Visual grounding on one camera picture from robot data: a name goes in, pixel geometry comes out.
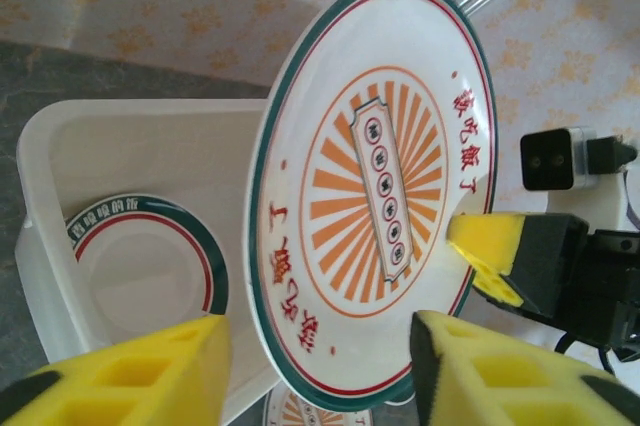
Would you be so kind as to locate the green red ringed plate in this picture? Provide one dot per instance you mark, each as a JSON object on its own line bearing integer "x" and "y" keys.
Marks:
{"x": 145, "y": 266}

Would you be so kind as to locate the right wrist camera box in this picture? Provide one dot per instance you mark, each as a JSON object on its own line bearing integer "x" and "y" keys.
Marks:
{"x": 545, "y": 161}

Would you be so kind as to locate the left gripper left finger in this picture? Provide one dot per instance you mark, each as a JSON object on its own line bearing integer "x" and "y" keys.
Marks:
{"x": 125, "y": 381}

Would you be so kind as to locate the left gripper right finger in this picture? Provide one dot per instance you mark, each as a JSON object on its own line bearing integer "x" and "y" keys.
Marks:
{"x": 500, "y": 386}

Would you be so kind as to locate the orange sunburst plate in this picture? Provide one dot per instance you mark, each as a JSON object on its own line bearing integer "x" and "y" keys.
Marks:
{"x": 350, "y": 121}
{"x": 310, "y": 413}

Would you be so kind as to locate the white plastic bin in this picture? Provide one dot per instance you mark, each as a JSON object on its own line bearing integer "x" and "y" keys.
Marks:
{"x": 125, "y": 146}

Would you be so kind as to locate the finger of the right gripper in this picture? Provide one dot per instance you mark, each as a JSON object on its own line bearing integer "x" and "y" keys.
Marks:
{"x": 490, "y": 241}
{"x": 500, "y": 288}

